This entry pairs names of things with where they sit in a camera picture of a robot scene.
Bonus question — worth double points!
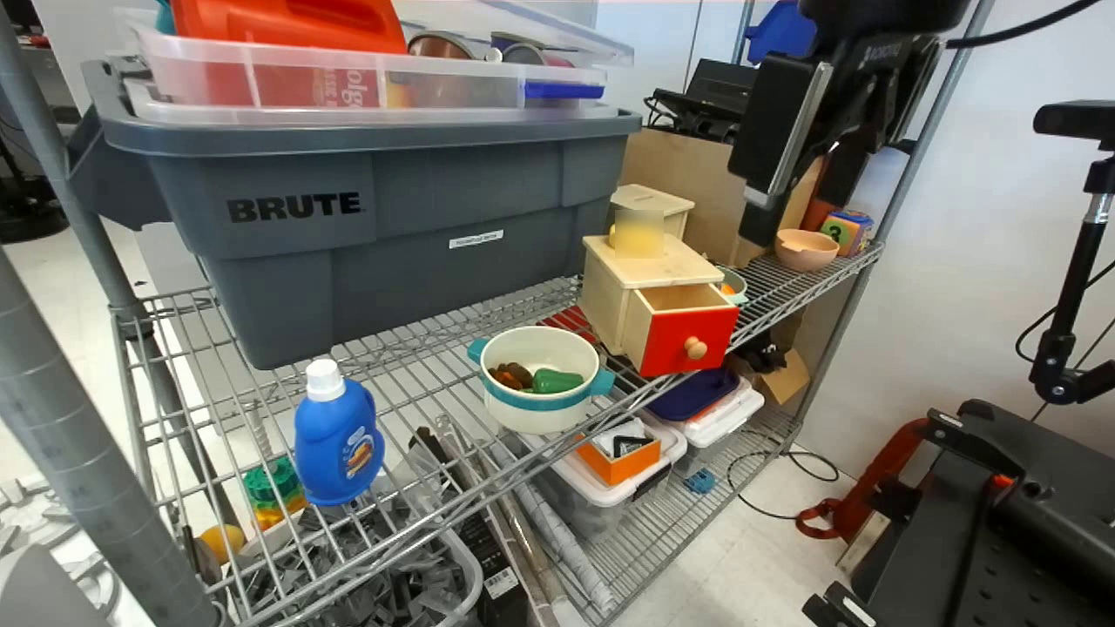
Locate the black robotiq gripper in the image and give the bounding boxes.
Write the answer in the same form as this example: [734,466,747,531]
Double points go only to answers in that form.
[724,0,977,252]

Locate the yellow round plush toy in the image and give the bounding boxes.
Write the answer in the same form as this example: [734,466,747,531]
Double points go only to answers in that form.
[607,219,665,261]

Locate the wooden box with red drawer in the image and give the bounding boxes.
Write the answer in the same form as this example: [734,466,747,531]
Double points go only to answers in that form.
[580,230,747,384]

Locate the small colourful block toy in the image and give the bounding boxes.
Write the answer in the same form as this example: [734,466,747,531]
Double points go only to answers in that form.
[818,213,875,261]

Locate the pink small bowl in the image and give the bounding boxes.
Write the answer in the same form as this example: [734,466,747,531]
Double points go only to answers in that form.
[770,227,842,277]

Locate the white bowl with teal band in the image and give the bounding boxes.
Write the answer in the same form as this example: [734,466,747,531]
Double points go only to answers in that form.
[465,326,622,444]

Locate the brown toy food piece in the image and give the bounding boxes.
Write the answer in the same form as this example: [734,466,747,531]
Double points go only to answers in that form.
[485,359,537,393]

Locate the green toy cups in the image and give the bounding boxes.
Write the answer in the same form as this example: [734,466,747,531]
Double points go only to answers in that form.
[241,453,312,517]

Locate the yellow toy piece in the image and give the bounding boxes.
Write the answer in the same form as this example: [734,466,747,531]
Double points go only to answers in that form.
[194,522,251,567]

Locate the terracotta plant pot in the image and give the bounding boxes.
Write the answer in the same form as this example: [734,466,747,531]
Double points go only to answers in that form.
[801,192,842,234]

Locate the blue plastic bin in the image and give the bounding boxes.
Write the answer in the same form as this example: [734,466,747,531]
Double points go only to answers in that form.
[741,0,826,65]

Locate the black electronic device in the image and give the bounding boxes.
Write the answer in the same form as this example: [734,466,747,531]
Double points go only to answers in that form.
[640,55,761,146]

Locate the mint green pot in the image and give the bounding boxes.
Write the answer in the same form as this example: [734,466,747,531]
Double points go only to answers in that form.
[714,265,756,309]

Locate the small pale wooden box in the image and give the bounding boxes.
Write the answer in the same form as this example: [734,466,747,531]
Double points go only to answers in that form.
[607,182,696,244]

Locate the small cardboard box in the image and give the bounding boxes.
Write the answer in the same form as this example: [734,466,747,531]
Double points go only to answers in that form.
[739,337,815,411]

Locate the clear container with blue item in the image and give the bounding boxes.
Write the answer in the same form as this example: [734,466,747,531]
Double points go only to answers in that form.
[638,363,770,453]

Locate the small blue plastic piece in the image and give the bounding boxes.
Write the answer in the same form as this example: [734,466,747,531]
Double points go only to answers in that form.
[681,464,720,497]

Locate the black robot cart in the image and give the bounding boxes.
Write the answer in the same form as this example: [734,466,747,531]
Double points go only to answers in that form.
[799,399,1115,627]

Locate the grey brute storage tote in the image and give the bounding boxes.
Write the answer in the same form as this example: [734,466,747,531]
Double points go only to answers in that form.
[65,54,644,373]

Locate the bundle of metal rods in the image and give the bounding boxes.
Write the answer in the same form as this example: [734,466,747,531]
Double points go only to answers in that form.
[405,423,622,622]

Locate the clear plastic storage bin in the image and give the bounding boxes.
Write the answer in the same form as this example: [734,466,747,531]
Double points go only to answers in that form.
[123,17,638,132]

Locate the orange red plastic container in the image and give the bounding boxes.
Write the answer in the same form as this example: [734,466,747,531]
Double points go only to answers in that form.
[169,0,412,55]

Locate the blue detergent bottle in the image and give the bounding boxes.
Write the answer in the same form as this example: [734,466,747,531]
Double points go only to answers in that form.
[291,355,392,511]

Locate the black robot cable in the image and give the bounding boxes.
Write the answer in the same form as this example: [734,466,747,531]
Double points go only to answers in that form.
[946,0,1103,54]

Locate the black camera stand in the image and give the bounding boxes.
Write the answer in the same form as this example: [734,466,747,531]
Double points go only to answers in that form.
[1011,97,1115,411]

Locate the red strap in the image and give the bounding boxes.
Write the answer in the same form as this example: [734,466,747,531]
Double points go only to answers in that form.
[790,414,941,543]

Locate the metal wire shelf rack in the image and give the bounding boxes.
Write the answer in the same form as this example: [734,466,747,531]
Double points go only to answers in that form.
[0,0,1000,627]

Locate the wire basket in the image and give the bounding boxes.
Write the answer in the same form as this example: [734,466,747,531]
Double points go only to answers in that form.
[216,505,489,627]

